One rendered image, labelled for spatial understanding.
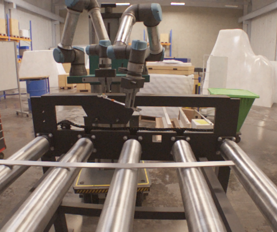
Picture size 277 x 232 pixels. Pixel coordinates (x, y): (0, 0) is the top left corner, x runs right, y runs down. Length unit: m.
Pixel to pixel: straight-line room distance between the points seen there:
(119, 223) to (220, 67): 4.36
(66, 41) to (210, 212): 1.40
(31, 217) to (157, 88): 4.11
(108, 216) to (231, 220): 0.49
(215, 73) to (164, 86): 1.15
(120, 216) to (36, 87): 5.99
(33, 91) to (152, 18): 5.46
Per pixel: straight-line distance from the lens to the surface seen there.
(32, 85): 6.54
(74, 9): 1.57
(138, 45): 1.00
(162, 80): 4.55
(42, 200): 0.83
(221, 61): 4.78
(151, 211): 1.61
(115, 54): 1.13
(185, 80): 4.48
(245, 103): 3.66
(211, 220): 0.71
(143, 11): 1.40
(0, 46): 5.86
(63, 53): 1.65
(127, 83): 0.99
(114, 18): 1.96
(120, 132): 1.34
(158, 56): 1.68
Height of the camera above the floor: 1.37
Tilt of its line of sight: 15 degrees down
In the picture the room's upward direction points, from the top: straight up
